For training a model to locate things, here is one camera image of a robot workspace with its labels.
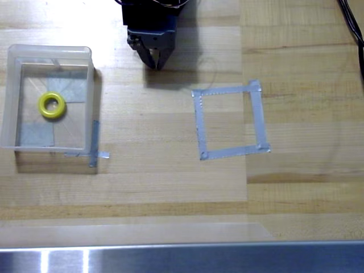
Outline shiny metal rail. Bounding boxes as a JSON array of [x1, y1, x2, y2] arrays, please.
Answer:
[[0, 241, 364, 273]]

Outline clear plastic box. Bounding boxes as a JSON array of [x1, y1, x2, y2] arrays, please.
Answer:
[[0, 44, 95, 152]]

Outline yellow ring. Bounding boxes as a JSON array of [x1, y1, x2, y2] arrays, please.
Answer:
[[38, 91, 68, 120]]

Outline grey duct tape strip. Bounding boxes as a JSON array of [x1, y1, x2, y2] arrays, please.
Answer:
[[192, 80, 261, 99], [64, 151, 111, 159], [249, 81, 271, 153], [89, 119, 101, 168], [200, 143, 271, 160], [193, 90, 210, 160]]

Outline grey tape patch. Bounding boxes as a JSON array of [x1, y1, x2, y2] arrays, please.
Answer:
[[19, 123, 55, 148], [47, 71, 87, 104]]

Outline black cable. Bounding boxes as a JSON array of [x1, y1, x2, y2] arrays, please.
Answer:
[[337, 0, 364, 83]]

